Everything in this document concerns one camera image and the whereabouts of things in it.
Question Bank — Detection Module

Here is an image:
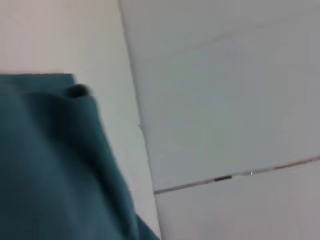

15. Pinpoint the teal blue t-shirt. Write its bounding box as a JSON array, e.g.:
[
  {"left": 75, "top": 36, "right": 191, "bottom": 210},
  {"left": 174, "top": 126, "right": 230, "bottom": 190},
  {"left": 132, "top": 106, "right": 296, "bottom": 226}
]
[{"left": 0, "top": 73, "right": 161, "bottom": 240}]

